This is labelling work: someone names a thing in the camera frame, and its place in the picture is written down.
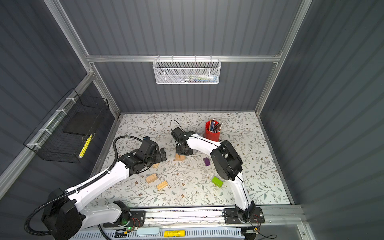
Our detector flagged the yellow label sticker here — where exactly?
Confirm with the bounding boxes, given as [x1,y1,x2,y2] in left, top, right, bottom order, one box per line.
[164,230,186,238]

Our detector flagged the black wire basket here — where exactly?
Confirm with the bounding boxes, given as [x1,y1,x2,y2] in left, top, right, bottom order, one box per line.
[24,89,110,164]

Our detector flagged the purple block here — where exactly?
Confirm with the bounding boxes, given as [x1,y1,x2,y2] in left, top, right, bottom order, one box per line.
[203,158,211,167]

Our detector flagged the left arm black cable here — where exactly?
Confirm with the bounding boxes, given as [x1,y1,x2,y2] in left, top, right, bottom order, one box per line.
[23,135,145,236]

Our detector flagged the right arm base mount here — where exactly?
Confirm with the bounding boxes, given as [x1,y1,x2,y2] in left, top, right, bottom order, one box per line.
[222,208,265,225]

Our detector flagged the pens in white basket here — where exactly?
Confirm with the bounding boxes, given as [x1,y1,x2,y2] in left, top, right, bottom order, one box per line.
[178,74,219,84]

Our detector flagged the yellow marker in basket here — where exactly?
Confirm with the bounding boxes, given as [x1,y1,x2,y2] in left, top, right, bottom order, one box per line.
[79,135,93,159]

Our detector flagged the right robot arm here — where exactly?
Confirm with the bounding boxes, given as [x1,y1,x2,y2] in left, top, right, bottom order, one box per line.
[171,127,256,223]

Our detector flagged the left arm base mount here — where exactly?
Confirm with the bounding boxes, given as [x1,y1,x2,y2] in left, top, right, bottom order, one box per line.
[103,211,146,228]

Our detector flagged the red pen cup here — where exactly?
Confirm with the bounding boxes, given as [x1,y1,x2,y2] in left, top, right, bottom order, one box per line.
[204,120,221,142]

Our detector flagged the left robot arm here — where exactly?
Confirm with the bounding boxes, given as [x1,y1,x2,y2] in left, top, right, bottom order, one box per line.
[42,137,167,240]

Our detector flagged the white wire mesh basket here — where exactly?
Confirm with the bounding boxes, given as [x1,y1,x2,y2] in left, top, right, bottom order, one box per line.
[153,59,222,85]

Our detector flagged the black foam pad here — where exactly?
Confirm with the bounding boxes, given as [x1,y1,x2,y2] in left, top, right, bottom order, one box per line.
[63,112,102,136]

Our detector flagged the green block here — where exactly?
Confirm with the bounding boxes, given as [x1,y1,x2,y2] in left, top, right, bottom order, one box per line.
[212,177,223,188]

